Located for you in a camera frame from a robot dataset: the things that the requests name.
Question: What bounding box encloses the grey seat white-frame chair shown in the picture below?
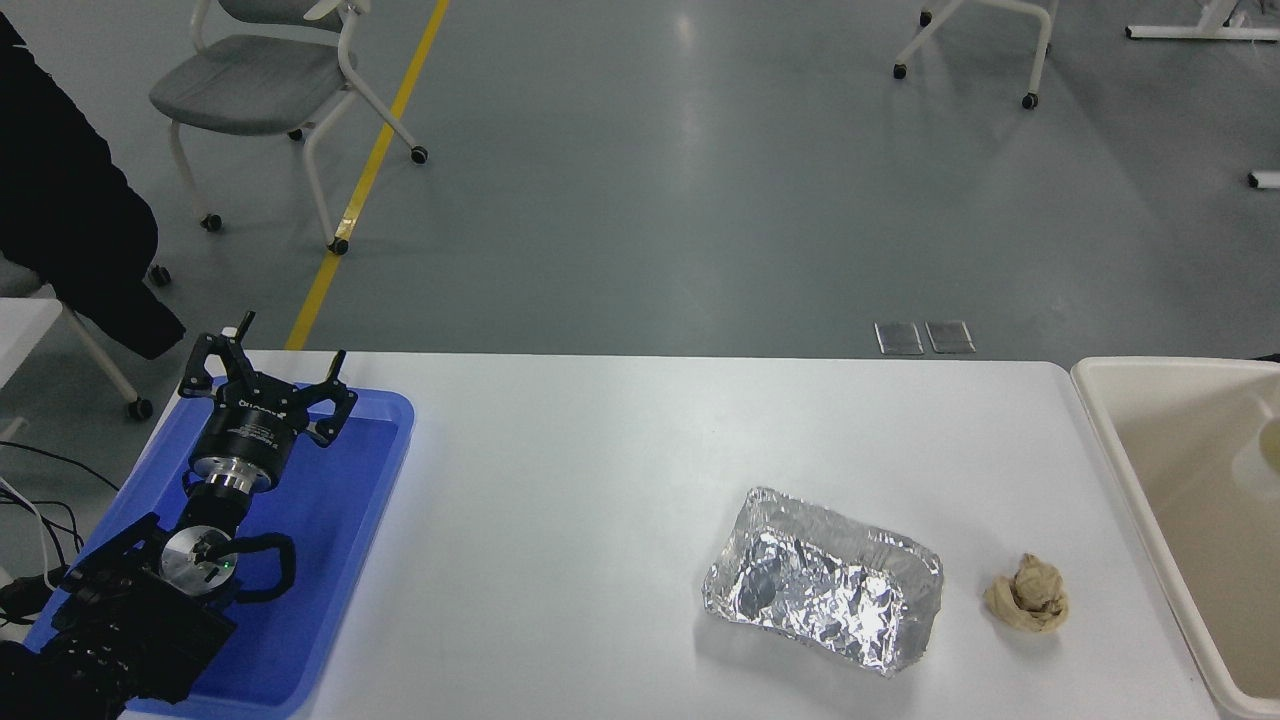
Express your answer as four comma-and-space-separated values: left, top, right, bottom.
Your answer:
148, 0, 431, 255

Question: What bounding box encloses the person's wheeled chair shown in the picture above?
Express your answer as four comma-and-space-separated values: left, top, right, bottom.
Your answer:
0, 250, 173, 422

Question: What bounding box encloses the silver foil tray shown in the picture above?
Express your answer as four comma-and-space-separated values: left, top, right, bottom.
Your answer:
702, 487, 944, 678

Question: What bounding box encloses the blue plastic tray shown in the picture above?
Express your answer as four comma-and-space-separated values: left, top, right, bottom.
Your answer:
25, 378, 416, 719

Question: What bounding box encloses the white cable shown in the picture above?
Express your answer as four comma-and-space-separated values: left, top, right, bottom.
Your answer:
0, 476, 59, 593

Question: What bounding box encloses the large pale bin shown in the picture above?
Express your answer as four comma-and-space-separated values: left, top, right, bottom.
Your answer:
1070, 357, 1280, 720

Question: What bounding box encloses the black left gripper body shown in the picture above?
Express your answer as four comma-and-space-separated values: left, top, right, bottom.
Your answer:
191, 384, 311, 481

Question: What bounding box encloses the white table foot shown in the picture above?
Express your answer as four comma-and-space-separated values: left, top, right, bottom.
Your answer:
1125, 0, 1280, 41

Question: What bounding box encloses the person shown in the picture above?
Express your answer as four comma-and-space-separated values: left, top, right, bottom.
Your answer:
0, 10, 188, 361

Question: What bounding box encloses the white-frame wheeled chair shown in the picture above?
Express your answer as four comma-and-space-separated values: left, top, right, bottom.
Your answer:
893, 0, 1059, 109

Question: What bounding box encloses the black cable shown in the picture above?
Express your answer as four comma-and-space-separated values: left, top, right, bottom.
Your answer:
0, 441, 122, 561

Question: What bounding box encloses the small white side table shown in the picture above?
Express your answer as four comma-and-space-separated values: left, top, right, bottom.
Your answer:
0, 296, 64, 391

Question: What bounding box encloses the crumpled tan paper ball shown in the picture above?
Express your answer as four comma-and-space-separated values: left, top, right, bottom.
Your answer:
983, 553, 1070, 634

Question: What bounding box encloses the white paper cup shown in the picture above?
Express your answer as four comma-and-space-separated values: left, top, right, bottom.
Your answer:
1232, 398, 1280, 491

